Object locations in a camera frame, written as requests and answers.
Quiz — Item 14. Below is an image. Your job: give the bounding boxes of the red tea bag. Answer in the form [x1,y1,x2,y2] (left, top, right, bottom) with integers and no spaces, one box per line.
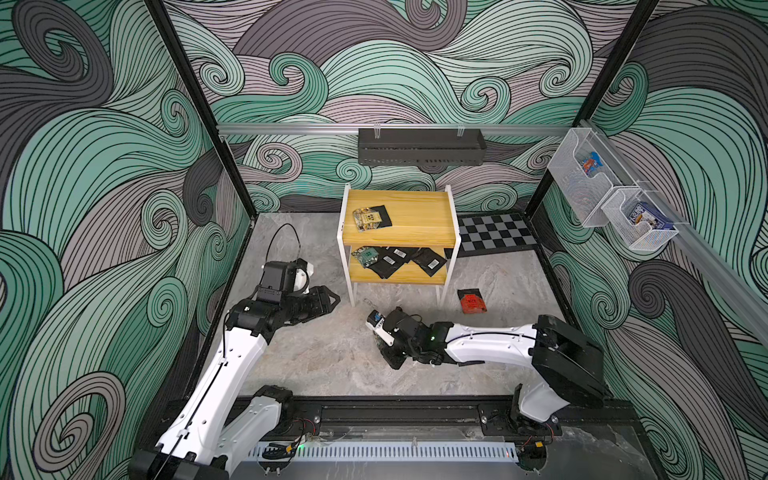
[457,288,487,315]

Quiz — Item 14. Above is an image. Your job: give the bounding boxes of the yellow oolong tea bag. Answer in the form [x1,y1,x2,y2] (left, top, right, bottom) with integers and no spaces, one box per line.
[353,205,392,232]

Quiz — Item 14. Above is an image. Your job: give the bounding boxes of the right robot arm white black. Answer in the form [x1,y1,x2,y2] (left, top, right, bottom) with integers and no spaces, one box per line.
[366,308,607,424]

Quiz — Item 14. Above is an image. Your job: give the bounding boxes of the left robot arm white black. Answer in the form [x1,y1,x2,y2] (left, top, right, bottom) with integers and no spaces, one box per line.
[128,286,340,479]

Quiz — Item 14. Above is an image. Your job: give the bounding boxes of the green jasmine tea bag lower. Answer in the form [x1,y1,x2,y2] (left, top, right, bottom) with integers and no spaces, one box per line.
[351,246,379,269]

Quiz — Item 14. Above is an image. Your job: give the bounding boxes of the black tea bag lower right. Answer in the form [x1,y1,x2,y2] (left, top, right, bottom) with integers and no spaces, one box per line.
[411,248,447,277]

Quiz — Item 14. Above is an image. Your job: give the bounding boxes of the black tea bag lower middle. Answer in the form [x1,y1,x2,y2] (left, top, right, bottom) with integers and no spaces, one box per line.
[386,247,420,263]

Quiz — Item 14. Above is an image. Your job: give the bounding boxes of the checkerboard calibration mat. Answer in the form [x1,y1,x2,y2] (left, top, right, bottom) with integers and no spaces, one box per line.
[458,212,538,258]

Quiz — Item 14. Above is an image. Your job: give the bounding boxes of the blue red item in bin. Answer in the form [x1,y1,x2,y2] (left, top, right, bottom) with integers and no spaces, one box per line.
[580,151,604,177]

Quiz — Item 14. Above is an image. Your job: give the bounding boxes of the blue white packet in bin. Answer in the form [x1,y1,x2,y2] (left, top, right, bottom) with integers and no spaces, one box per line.
[627,201,674,230]

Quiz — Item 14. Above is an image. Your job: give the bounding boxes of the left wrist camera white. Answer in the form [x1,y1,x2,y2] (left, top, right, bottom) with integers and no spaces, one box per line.
[293,258,315,293]

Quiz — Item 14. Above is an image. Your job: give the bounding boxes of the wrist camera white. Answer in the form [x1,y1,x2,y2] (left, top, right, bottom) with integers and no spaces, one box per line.
[366,310,395,347]
[293,258,315,293]

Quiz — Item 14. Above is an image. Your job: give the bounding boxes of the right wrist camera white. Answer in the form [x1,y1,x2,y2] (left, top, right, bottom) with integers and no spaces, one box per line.
[366,310,395,347]

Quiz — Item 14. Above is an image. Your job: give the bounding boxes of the white slotted cable duct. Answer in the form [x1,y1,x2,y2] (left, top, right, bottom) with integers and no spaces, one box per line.
[239,441,520,464]

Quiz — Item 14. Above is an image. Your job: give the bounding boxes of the black wall tray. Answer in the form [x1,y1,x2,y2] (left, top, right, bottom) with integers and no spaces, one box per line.
[357,127,487,171]

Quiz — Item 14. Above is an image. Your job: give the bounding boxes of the aluminium wall rail back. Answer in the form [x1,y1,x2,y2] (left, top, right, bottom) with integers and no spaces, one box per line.
[217,122,571,137]

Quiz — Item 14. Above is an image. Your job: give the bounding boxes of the aluminium wall rail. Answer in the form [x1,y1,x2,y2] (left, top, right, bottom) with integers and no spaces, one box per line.
[217,122,571,137]
[579,120,767,346]

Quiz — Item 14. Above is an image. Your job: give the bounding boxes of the clear wall bin upper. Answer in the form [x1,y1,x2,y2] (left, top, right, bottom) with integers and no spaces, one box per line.
[548,128,620,228]

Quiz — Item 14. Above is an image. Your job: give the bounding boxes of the clear wall bin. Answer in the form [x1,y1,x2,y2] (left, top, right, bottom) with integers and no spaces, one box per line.
[548,128,620,228]
[601,187,678,252]

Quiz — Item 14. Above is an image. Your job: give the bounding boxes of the clear wall bin lower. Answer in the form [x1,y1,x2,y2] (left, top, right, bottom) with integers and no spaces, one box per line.
[601,187,678,252]

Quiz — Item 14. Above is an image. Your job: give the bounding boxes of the aluminium wall rail right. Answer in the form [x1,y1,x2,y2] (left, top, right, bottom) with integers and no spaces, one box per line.
[579,120,767,346]

